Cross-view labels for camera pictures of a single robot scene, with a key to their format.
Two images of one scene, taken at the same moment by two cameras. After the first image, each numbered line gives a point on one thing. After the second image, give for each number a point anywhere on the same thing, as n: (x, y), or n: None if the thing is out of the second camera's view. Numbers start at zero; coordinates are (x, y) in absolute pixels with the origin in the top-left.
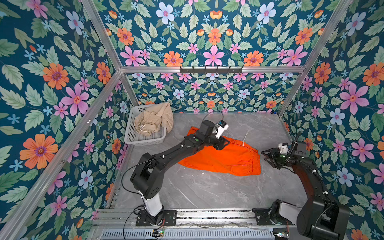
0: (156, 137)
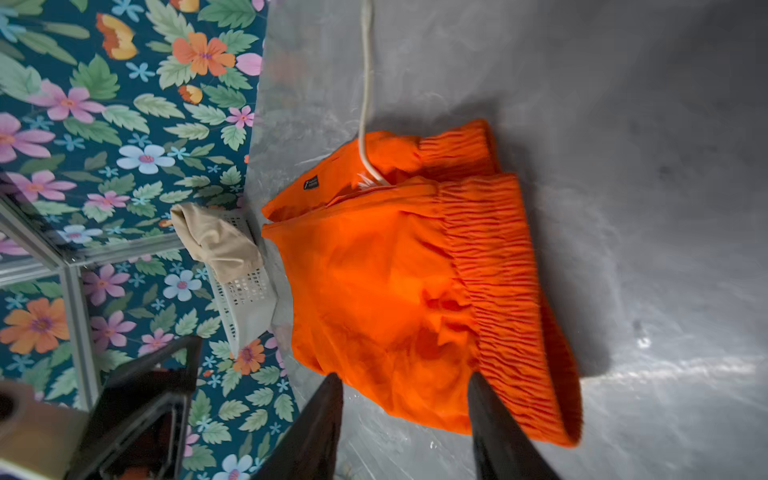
0: (247, 299)
